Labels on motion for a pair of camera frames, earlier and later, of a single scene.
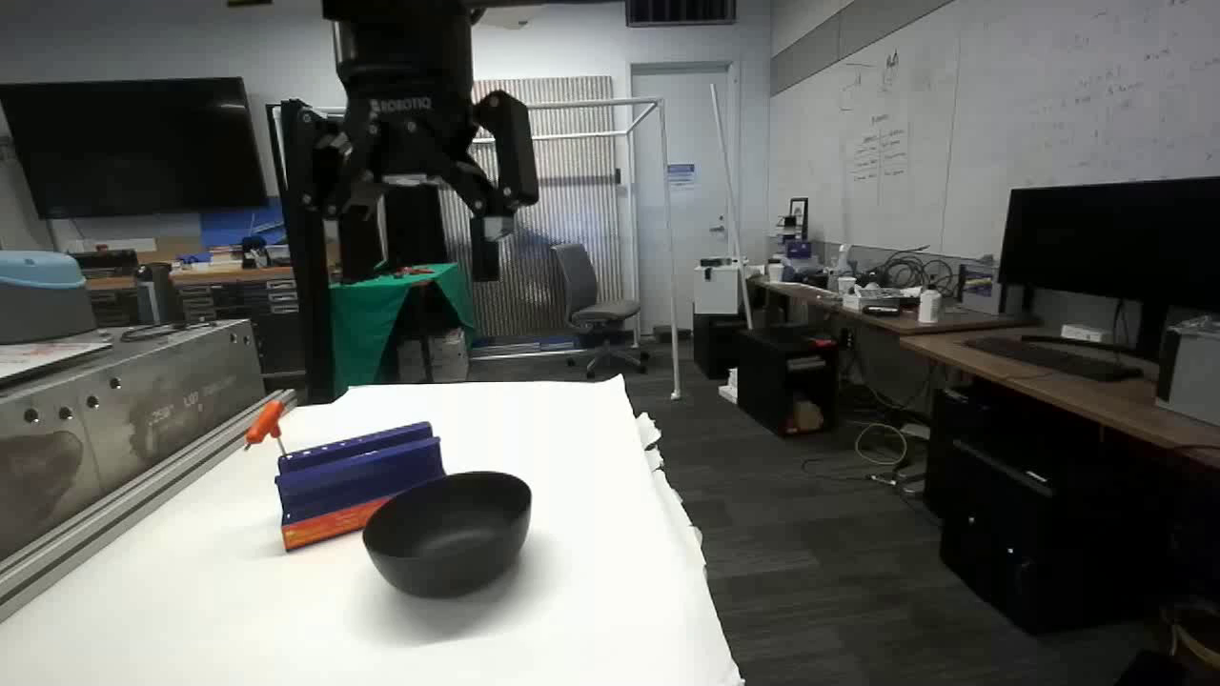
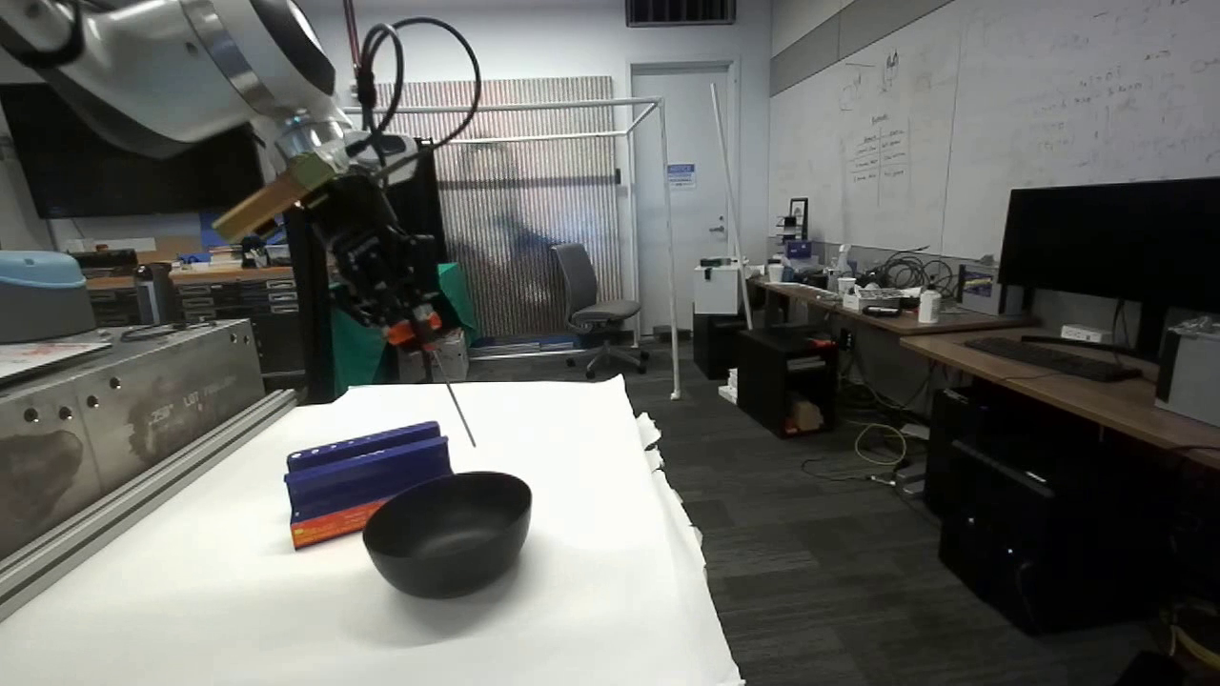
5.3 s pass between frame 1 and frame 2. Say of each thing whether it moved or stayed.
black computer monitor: stayed
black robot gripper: moved
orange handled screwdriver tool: moved
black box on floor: stayed
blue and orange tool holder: stayed
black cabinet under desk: stayed
